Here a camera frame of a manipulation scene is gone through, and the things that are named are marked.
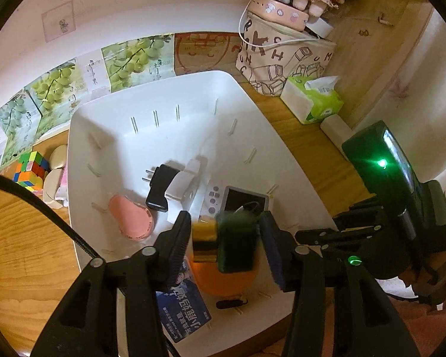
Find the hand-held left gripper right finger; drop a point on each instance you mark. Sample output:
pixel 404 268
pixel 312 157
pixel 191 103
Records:
pixel 275 253

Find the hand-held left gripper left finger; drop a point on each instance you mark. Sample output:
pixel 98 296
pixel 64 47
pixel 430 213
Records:
pixel 178 247

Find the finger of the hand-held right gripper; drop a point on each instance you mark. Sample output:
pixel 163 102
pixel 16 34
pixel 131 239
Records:
pixel 338 237
pixel 364 214

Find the pink oval case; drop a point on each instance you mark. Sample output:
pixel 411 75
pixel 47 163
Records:
pixel 132 217

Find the white compact camera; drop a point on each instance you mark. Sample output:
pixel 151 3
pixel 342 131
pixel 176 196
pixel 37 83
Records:
pixel 241 200

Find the black plug charger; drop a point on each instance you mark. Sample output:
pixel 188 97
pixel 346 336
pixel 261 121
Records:
pixel 159 187

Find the white plug adapter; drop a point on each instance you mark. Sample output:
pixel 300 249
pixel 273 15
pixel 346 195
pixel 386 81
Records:
pixel 182 184

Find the blue printed card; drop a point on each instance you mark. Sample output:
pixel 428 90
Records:
pixel 184 312

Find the small black clip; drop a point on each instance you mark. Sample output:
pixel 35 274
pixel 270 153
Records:
pixel 230 304

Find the white plastic bin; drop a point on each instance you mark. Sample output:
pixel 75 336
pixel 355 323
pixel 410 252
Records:
pixel 193 119

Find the pink plastic box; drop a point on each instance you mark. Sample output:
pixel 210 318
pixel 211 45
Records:
pixel 62 184

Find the multicoloured puzzle cube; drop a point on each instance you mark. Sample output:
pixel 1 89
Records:
pixel 31 171

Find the person's right hand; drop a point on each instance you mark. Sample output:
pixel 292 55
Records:
pixel 444 275

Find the white tissue pack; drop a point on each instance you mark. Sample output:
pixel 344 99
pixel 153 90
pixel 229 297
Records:
pixel 336 130

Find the green tissue pack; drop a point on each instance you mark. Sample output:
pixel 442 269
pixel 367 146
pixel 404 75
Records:
pixel 316 102

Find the person's pink clothing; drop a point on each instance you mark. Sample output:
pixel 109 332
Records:
pixel 427 327

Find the printed fabric basket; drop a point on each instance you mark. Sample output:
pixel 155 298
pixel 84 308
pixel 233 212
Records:
pixel 278 61

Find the white power adapter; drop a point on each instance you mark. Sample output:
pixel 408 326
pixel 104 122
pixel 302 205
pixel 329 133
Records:
pixel 319 26

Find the brown printed cardboard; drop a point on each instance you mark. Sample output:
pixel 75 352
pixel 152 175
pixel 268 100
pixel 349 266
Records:
pixel 204 52

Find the pink round tin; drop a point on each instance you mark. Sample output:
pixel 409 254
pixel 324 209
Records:
pixel 275 11

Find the metal wall hook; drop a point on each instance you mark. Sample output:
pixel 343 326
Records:
pixel 385 19

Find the pink square wall sticker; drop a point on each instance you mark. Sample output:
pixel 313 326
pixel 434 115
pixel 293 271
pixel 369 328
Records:
pixel 58 21

